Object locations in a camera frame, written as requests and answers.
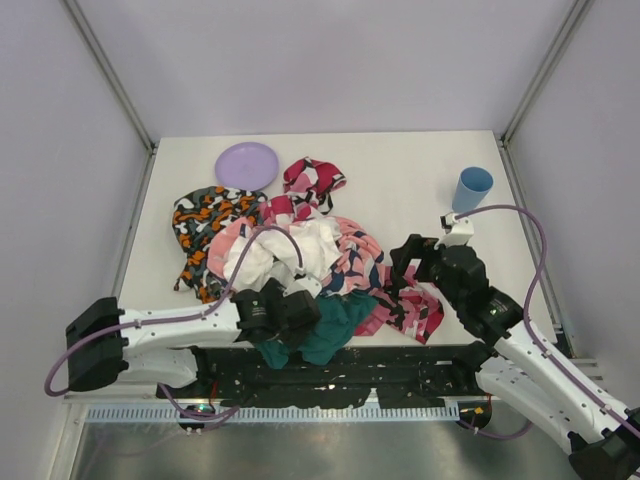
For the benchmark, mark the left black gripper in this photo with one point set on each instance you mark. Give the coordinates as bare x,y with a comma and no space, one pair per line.
304,310

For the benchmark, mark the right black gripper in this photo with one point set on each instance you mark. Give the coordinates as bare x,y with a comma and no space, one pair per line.
426,262

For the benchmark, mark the dark green cloth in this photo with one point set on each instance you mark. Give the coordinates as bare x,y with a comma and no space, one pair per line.
340,318

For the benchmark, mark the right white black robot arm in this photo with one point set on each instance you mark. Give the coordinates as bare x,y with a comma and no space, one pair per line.
513,361

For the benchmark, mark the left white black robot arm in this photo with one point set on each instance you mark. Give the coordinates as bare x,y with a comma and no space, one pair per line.
108,344

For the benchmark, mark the pink navy camo cloth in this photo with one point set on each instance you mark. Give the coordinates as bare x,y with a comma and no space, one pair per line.
360,265

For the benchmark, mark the pink black camo cloth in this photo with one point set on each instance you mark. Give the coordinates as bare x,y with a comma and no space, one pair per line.
412,311

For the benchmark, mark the white cloth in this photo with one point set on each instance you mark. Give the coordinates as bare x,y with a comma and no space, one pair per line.
307,246

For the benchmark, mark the red pink camo cloth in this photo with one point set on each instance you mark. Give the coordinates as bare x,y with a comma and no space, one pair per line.
308,185

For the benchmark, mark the orange grey camo cloth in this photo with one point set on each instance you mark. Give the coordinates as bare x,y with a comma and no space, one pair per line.
197,218

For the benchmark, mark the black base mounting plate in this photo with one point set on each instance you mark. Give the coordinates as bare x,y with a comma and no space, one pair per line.
400,376

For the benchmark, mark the blue plastic cup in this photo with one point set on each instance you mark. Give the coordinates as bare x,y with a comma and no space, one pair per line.
474,183

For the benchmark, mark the purple plastic plate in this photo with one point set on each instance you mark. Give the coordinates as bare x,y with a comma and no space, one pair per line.
247,166

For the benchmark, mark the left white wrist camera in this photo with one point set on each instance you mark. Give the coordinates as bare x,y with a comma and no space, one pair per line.
302,282

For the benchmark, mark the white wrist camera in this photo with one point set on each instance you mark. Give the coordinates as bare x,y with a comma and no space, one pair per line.
457,232
302,282

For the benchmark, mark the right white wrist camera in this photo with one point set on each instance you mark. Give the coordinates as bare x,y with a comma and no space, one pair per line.
457,232

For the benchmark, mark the white slotted cable duct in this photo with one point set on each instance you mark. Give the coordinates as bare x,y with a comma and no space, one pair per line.
368,412

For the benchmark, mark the right aluminium frame post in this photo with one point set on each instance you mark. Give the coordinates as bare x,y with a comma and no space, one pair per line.
571,23

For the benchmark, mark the aluminium frame post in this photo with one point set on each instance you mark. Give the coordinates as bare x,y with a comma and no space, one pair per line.
105,67
571,23

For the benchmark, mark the left aluminium frame post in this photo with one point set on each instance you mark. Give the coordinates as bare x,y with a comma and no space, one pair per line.
105,67

